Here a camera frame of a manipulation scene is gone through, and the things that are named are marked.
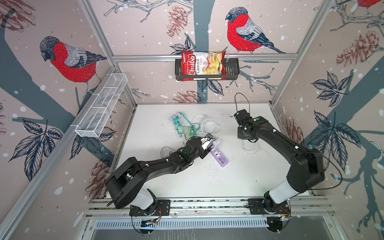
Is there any white blue power strip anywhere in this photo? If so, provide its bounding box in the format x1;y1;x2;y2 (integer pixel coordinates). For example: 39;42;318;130
173;118;185;142

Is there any purple power strip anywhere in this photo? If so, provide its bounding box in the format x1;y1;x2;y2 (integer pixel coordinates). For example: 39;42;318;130
211;148;229;168

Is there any pale lilac charger adapter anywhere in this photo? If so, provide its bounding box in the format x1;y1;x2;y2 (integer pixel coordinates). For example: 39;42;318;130
213;139;222;149

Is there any teal plug adapter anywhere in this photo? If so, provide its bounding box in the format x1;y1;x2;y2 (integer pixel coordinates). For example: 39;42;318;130
172;118;181;128

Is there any teal multi-head charging cable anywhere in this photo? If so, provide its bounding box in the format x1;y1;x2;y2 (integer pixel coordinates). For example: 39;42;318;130
169;111;202;136

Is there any white charger adapter with cable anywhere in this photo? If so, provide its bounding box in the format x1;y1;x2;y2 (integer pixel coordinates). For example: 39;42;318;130
243;140;260;154

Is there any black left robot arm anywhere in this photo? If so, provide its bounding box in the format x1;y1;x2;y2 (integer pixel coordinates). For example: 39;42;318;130
105;134;215;215

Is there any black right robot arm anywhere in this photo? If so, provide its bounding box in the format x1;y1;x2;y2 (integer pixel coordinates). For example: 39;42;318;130
234;109;325;213

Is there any red chips bag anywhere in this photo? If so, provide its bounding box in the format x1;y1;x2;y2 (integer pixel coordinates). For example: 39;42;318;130
181;51;226;77

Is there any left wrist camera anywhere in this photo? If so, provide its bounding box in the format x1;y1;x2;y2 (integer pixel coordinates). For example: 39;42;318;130
201;136;215;150

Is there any white power strip cord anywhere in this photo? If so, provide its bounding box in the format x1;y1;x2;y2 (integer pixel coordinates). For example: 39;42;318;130
191;113;222;139

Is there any black wall basket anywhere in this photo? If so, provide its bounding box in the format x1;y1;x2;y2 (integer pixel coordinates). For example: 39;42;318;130
175;58;240;82

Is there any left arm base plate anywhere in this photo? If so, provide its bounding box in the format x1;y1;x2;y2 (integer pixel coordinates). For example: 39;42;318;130
129;199;171;217

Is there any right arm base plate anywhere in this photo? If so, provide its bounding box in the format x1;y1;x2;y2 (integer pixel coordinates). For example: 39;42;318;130
244;198;291;215

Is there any white wire wall basket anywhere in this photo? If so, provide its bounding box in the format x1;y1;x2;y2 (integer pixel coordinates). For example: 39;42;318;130
75;73;128;138

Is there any aluminium front rail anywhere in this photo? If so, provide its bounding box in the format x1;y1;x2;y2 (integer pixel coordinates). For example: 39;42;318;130
85;196;336;220

